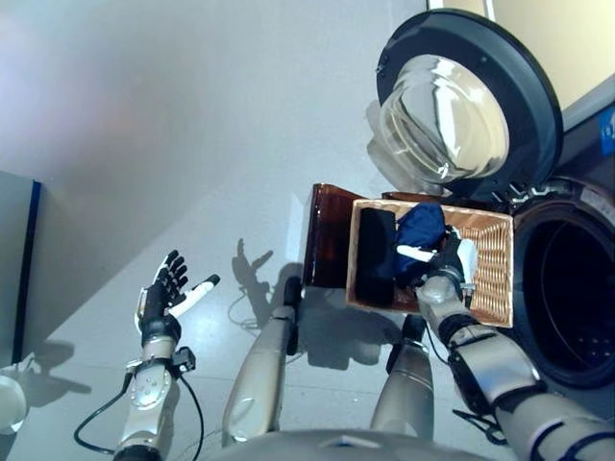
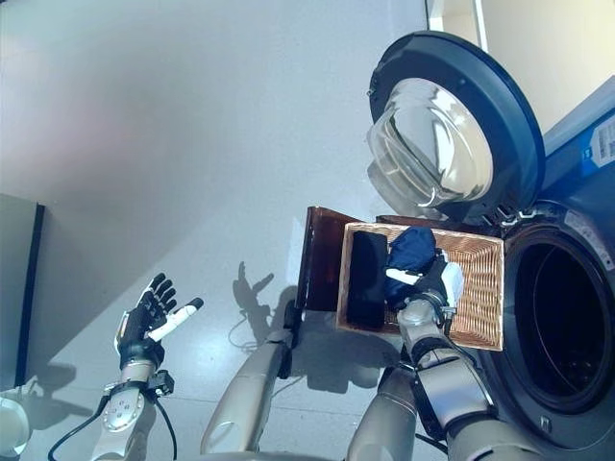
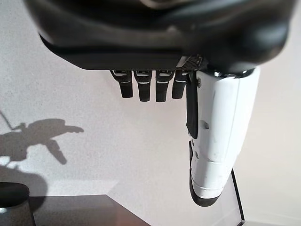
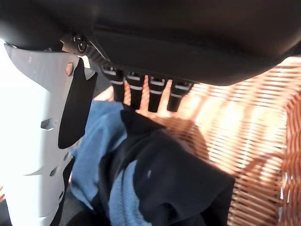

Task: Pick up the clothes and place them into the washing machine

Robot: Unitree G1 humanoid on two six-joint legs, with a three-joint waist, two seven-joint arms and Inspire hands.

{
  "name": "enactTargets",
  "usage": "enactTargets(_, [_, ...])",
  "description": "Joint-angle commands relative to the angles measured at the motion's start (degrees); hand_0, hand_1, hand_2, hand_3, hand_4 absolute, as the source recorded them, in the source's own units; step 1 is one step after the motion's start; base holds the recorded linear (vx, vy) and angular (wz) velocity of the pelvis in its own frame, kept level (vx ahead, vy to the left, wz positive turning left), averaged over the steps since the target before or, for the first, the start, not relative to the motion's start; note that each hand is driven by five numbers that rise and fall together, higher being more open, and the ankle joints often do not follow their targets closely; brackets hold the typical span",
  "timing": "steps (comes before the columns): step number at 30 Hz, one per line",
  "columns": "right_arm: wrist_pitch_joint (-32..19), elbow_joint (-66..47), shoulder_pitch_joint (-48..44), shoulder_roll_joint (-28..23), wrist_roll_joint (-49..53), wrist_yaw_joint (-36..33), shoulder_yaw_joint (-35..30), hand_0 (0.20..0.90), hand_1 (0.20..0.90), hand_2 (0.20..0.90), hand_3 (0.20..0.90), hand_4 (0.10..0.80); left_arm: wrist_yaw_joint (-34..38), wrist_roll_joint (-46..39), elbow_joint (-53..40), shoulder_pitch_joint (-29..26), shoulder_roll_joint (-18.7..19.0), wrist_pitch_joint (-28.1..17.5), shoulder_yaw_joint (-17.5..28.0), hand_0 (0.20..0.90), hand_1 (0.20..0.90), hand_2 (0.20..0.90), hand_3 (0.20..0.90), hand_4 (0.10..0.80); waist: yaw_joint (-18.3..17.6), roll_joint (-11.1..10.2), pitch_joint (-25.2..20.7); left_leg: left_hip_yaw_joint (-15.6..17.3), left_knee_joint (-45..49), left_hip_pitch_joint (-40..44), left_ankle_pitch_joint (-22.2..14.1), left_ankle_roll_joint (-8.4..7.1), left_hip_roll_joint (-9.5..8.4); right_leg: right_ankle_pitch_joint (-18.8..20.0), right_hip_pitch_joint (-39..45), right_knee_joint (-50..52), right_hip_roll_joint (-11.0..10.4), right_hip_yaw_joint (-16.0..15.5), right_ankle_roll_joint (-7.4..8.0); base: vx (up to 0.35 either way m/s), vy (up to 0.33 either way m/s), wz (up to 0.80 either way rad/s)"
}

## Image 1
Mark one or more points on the glossy brown stool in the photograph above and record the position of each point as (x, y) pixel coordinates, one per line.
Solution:
(327, 235)

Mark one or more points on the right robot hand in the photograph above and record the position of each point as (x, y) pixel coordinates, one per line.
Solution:
(451, 257)

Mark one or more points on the right robot leg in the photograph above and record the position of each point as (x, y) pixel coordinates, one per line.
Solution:
(406, 394)

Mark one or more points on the round glass washer door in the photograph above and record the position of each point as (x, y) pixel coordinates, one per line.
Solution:
(461, 105)

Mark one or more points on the rectangular wicker laundry basket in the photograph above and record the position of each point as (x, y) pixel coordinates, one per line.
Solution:
(495, 269)

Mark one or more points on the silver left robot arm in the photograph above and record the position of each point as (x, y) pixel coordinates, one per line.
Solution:
(149, 398)

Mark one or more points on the white rounded device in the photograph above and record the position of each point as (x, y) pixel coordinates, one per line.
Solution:
(10, 403)

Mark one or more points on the black garment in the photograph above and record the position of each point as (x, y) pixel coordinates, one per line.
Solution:
(377, 254)

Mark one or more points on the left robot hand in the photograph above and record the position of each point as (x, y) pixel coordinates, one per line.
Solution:
(161, 302)

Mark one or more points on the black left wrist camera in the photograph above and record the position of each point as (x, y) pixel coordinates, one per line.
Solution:
(185, 360)

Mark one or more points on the white counter cabinet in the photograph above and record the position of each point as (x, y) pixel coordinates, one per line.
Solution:
(543, 38)

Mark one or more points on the dark grey washing machine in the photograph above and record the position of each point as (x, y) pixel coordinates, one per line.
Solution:
(572, 288)

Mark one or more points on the grey robot torso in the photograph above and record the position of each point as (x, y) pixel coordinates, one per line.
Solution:
(346, 446)

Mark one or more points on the blue energy label sticker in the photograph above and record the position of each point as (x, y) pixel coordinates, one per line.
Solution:
(609, 129)

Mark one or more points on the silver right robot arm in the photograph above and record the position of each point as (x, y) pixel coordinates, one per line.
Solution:
(495, 370)

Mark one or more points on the blue garment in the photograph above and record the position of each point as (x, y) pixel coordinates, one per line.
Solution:
(423, 223)

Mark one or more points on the grey cabinet black edge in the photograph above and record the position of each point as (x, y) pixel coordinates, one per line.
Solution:
(14, 269)

